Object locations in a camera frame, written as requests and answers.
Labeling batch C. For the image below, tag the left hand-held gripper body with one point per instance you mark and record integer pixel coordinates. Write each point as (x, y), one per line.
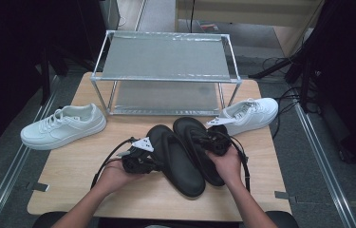
(137, 160)

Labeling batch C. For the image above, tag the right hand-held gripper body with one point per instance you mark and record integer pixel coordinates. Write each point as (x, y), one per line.
(218, 141)

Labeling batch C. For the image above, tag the black slipper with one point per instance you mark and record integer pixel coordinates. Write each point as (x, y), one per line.
(178, 171)
(186, 125)

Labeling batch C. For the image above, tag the white sneaker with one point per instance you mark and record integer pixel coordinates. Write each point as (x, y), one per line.
(65, 129)
(254, 117)

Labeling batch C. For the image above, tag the metal two-tier shoe rack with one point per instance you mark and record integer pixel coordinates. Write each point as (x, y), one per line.
(166, 57)

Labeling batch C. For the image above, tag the person's right hand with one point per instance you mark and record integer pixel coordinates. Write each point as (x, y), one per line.
(228, 166)

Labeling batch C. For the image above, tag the person's left hand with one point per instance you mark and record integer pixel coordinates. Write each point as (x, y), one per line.
(115, 177)

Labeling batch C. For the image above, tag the grey tape tab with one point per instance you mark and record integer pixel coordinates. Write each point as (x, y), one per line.
(284, 195)
(38, 186)

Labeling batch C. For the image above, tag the black tripod stand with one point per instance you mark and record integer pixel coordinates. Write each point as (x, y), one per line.
(277, 66)

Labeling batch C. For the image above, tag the red item on floor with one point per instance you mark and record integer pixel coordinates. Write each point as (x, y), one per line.
(209, 27)

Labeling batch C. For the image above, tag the black metal stand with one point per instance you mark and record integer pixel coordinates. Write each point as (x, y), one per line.
(45, 79)

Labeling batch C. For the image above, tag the light wooden cabinet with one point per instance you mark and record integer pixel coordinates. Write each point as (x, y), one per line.
(229, 12)

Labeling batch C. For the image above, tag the black curtain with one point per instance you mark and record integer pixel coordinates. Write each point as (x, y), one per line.
(349, 79)
(8, 63)

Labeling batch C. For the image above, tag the grey metal case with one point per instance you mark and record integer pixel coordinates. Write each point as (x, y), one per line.
(110, 14)

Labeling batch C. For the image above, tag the metal floor rail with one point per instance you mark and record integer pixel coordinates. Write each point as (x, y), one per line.
(4, 190)
(140, 14)
(327, 171)

